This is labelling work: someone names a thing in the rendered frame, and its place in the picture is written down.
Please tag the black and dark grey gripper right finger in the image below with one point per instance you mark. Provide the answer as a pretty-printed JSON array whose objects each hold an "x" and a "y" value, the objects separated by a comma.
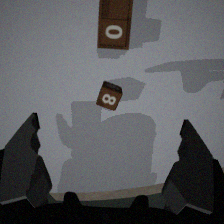
[{"x": 194, "y": 187}]

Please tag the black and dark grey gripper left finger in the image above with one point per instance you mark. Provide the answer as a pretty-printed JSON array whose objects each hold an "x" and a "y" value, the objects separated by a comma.
[{"x": 24, "y": 179}]

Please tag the brown cube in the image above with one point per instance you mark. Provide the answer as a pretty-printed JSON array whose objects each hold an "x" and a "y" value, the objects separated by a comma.
[
  {"x": 109, "y": 96},
  {"x": 113, "y": 32}
]

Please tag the brown wooden tray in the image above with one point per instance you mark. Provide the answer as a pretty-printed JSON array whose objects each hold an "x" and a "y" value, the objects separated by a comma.
[{"x": 118, "y": 9}]

